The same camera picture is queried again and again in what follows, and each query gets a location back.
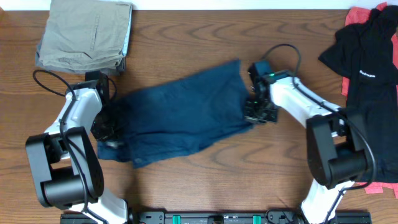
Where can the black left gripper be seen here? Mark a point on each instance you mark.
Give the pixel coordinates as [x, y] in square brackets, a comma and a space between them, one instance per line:
[106, 132]

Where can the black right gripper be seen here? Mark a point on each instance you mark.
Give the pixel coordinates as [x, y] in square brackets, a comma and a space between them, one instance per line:
[250, 113]

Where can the navy blue shorts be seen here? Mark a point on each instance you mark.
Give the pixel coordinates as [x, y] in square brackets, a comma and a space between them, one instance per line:
[178, 118]

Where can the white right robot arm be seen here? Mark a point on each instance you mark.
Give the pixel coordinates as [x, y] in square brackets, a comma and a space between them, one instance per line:
[338, 153]

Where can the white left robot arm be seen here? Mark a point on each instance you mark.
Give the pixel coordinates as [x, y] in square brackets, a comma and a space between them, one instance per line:
[65, 169]

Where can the folded grey garment underneath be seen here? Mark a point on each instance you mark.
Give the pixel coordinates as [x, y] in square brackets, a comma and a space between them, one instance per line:
[107, 71]

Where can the folded khaki shorts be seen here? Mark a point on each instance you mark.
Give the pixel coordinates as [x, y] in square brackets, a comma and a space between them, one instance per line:
[86, 35]

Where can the black t-shirt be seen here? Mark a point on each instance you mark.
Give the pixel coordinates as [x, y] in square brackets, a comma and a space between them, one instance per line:
[363, 53]

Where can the red garment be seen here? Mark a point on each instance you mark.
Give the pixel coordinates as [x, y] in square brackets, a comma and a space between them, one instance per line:
[358, 15]

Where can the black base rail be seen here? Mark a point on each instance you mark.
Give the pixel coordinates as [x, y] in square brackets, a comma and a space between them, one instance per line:
[270, 217]

